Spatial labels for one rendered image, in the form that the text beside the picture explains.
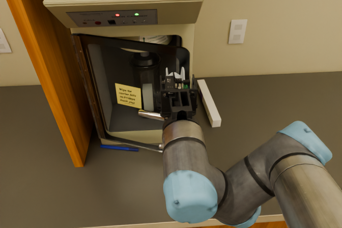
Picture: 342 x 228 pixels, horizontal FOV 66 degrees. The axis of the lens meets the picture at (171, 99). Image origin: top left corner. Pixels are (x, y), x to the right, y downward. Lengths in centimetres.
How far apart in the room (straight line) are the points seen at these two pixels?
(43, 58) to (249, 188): 53
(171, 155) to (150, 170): 50
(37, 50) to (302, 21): 108
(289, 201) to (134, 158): 68
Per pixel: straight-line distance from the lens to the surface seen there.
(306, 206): 33
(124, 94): 77
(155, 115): 70
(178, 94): 49
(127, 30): 72
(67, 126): 83
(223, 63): 132
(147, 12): 61
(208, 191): 39
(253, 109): 116
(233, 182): 46
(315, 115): 123
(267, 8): 125
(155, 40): 76
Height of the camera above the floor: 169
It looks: 40 degrees down
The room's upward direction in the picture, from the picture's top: 1 degrees counter-clockwise
